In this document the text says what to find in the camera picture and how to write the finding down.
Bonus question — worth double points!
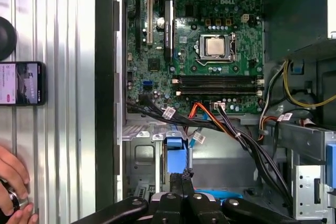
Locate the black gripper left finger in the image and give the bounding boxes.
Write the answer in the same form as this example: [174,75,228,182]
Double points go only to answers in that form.
[70,173,183,224]

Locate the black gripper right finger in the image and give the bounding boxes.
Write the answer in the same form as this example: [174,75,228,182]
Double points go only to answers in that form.
[182,171,297,224]

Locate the hard disk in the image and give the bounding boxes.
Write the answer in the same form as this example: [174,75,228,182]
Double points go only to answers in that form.
[162,130,194,183]

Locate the small round black tool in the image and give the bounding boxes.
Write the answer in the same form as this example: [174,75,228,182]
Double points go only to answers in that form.
[0,179,29,211]

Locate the metal disk bay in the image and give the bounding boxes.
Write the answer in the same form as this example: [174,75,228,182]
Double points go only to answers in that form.
[122,125,194,201]

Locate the person's hand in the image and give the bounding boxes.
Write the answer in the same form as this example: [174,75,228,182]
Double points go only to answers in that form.
[0,145,39,224]

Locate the metal drive cage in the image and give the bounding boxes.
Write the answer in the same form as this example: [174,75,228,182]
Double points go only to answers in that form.
[278,119,336,224]

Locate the black PC case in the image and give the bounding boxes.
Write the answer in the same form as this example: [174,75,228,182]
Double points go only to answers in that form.
[94,0,336,224]

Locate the CPU socket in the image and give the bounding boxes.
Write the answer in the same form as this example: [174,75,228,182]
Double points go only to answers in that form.
[198,33,237,62]

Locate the silver CPU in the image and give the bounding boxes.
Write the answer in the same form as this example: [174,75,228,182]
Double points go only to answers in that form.
[205,37,225,56]

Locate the blue plastic latch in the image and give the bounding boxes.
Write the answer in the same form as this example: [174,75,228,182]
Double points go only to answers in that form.
[325,144,336,189]

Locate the black graphics card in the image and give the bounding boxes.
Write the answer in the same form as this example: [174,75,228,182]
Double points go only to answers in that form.
[164,0,175,63]

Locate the black expansion slot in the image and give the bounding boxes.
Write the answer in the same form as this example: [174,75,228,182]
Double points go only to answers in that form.
[134,0,141,53]

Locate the white expansion slot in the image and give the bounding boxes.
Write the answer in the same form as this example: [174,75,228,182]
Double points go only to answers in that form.
[146,0,154,46]

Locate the green motherboard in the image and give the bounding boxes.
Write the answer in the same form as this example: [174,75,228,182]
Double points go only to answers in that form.
[125,0,265,116]

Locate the black smartphone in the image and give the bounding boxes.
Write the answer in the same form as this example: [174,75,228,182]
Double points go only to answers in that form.
[0,61,47,106]

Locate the grey power supply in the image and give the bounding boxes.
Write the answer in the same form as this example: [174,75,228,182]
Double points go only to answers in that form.
[264,0,329,61]

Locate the black round puck controller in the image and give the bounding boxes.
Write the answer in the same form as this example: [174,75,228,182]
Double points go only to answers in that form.
[0,16,18,62]

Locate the blue SATA wire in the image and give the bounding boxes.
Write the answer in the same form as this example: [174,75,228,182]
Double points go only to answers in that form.
[188,112,242,201]

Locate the black wire bundle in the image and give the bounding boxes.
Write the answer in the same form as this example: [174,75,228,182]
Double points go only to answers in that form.
[217,107,293,209]

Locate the orange red power wire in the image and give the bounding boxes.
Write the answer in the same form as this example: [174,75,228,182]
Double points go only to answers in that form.
[188,102,232,137]

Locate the yellow wire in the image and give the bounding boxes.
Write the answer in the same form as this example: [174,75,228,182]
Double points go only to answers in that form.
[282,60,336,109]

